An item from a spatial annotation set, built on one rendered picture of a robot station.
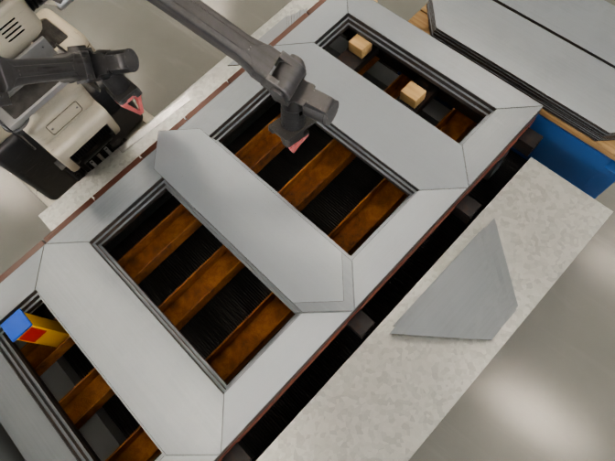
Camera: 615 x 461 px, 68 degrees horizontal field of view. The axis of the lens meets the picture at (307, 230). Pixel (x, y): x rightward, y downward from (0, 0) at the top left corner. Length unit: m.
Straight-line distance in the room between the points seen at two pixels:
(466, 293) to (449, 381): 0.23
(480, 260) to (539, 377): 0.92
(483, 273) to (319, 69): 0.76
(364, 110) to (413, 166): 0.22
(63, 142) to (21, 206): 1.12
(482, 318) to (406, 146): 0.49
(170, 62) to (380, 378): 2.15
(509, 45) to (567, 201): 0.49
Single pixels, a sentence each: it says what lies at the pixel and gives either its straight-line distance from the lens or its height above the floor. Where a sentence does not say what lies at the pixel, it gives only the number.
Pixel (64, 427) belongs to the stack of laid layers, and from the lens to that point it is 1.33.
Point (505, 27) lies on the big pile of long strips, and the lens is 1.62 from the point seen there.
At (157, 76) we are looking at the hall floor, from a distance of 2.79.
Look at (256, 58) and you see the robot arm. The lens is 0.93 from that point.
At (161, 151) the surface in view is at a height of 0.86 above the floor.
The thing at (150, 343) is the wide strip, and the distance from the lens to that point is 1.22.
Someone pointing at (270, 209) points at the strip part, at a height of 0.86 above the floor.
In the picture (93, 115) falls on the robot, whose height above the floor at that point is 0.80.
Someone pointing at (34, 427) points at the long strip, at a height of 0.86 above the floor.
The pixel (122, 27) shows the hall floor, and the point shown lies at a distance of 3.13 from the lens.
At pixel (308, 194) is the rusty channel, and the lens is 1.38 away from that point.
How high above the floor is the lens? 1.97
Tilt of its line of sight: 69 degrees down
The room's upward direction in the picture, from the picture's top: 15 degrees counter-clockwise
